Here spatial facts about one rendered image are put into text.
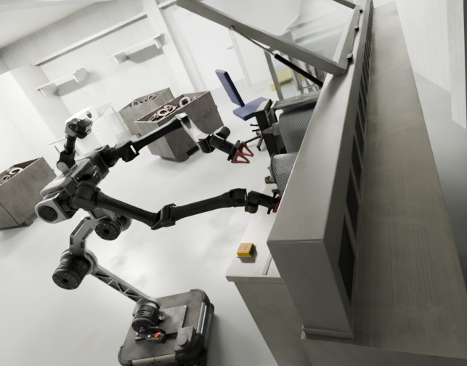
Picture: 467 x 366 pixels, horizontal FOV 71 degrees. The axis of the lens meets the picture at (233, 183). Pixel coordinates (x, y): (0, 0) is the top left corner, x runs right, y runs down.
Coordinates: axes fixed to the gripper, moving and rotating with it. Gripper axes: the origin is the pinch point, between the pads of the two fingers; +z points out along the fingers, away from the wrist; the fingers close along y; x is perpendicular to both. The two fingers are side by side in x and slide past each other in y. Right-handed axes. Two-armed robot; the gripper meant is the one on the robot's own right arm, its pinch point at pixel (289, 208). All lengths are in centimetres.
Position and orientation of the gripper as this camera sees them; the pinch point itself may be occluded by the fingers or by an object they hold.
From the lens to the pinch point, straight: 152.2
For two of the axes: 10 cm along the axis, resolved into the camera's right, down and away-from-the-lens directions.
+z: 9.3, 3.1, -1.8
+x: 1.3, -7.6, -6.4
